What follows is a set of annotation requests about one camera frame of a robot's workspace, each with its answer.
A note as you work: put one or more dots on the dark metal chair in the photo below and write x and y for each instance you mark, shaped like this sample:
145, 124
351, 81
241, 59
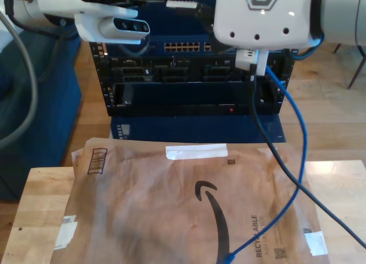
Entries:
356, 73

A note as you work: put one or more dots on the blue network switch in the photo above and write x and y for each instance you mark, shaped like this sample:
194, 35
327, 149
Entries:
183, 47

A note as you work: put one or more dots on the white tape strip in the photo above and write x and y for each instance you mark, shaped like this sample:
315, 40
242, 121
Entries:
197, 151

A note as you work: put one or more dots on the blue equipment case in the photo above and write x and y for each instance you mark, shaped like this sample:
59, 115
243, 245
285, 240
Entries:
200, 129

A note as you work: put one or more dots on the black rack server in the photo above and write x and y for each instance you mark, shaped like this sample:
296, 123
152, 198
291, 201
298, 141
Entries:
177, 72

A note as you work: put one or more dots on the brown paper mailer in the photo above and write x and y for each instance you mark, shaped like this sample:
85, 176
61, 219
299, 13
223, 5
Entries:
143, 218

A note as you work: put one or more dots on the blue sofa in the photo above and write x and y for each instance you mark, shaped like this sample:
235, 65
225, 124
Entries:
57, 104

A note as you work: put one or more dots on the torn white paper label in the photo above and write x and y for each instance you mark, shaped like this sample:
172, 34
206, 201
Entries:
67, 232

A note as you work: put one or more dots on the black rack frame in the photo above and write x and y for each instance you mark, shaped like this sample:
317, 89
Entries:
100, 72

